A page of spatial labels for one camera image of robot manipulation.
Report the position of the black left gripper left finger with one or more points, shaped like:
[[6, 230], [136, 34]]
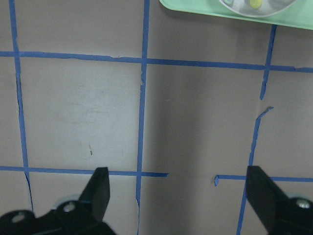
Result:
[[96, 194]]

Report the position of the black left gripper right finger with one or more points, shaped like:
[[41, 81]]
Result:
[[265, 197]]

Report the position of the white round plate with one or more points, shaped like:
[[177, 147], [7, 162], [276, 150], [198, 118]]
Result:
[[268, 8]]

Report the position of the yellow plastic fork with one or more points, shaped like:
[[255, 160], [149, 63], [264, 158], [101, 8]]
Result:
[[255, 4]]

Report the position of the mint green tray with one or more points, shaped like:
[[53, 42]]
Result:
[[299, 15]]

